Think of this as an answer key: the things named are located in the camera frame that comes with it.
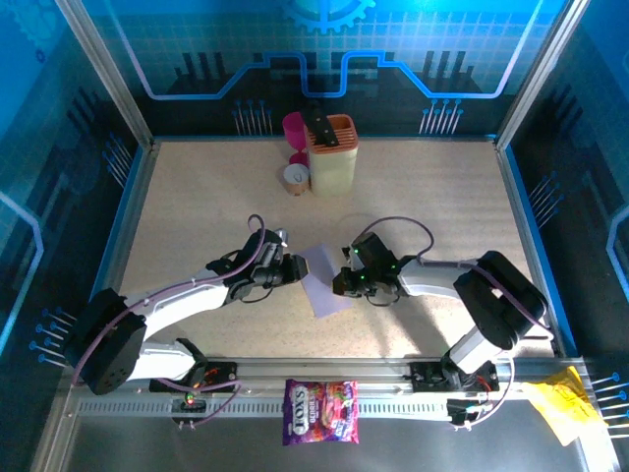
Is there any lavender paper sheet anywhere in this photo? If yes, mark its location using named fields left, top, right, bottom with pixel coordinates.
left=298, top=244, right=353, bottom=318

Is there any beige knife block orange lid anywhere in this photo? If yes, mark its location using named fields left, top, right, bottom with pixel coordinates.
left=304, top=114, right=360, bottom=200

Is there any purple candy bag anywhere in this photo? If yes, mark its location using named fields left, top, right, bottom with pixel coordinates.
left=282, top=378, right=360, bottom=446

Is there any pink plastic goblet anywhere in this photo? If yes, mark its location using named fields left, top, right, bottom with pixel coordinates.
left=281, top=111, right=311, bottom=167

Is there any yellow plastic bag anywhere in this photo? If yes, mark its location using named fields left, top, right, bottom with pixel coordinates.
left=520, top=366, right=608, bottom=447

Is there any aluminium table rail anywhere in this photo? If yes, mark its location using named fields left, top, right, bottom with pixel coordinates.
left=63, top=356, right=591, bottom=419

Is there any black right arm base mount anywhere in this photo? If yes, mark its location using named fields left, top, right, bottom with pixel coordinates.
left=410, top=361, right=500, bottom=393

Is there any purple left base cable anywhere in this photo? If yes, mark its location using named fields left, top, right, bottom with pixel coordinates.
left=159, top=368, right=246, bottom=430

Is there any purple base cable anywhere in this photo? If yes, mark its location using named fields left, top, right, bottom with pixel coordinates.
left=159, top=368, right=246, bottom=430
left=454, top=354, right=516, bottom=432

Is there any black knife handle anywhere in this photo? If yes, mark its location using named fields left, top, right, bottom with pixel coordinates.
left=300, top=110, right=340, bottom=148

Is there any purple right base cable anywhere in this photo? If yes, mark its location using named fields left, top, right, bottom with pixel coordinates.
left=454, top=354, right=516, bottom=432

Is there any aluminium frame post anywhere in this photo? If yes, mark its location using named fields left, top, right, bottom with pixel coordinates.
left=53, top=0, right=156, bottom=148
left=494, top=0, right=591, bottom=151

